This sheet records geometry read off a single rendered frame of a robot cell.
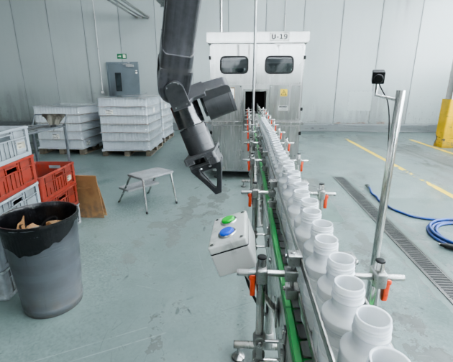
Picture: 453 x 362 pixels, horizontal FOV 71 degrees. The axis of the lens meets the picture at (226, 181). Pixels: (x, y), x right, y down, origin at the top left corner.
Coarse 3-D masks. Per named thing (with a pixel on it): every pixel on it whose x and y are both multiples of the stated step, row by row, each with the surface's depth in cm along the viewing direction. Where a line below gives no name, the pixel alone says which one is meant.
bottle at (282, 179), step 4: (284, 168) 95; (288, 168) 94; (292, 168) 95; (284, 172) 96; (284, 176) 96; (280, 180) 96; (284, 180) 95; (280, 184) 96; (280, 188) 96; (280, 200) 97; (280, 204) 98; (280, 208) 98; (280, 212) 98; (280, 216) 98
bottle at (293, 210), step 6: (294, 192) 73; (300, 192) 75; (306, 192) 74; (294, 198) 73; (300, 198) 72; (294, 204) 74; (300, 204) 72; (288, 210) 74; (294, 210) 73; (294, 216) 73; (288, 228) 75; (288, 234) 75; (288, 240) 76; (288, 246) 76
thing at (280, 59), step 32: (224, 32) 431; (256, 32) 429; (288, 32) 426; (224, 64) 446; (256, 64) 444; (288, 64) 441; (256, 96) 503; (288, 96) 454; (224, 128) 473; (288, 128) 467; (224, 160) 487
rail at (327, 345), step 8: (264, 144) 166; (272, 168) 115; (280, 192) 88; (288, 216) 72; (280, 224) 85; (288, 224) 70; (296, 240) 61; (296, 248) 59; (304, 264) 53; (304, 272) 51; (312, 296) 45; (312, 304) 45; (368, 304) 43; (304, 312) 52; (304, 320) 50; (320, 320) 40; (320, 328) 40; (312, 344) 45; (328, 344) 37; (312, 352) 44; (328, 352) 36; (312, 360) 44
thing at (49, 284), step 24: (0, 216) 192; (24, 216) 208; (48, 216) 217; (72, 216) 193; (24, 240) 177; (48, 240) 182; (72, 240) 196; (24, 264) 183; (48, 264) 187; (72, 264) 199; (24, 288) 189; (48, 288) 191; (72, 288) 203; (48, 312) 196
